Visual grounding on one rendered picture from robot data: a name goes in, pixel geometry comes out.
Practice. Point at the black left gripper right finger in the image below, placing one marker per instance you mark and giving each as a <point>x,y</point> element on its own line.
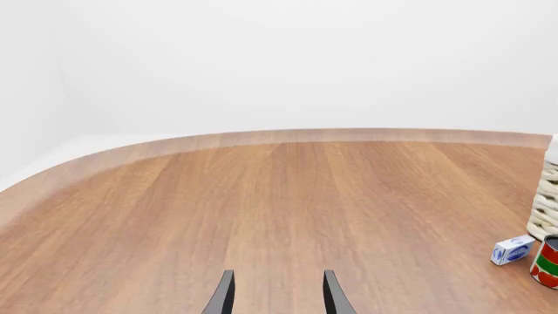
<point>335,297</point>

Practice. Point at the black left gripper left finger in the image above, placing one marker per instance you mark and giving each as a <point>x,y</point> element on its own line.
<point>223,296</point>

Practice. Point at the white and blue cream cheese box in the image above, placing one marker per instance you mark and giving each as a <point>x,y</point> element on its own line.
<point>512,249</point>

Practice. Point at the white woven basket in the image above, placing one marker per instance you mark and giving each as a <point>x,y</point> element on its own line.
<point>547,199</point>

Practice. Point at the red and green tomato tin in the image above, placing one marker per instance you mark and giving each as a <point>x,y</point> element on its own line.
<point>547,263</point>

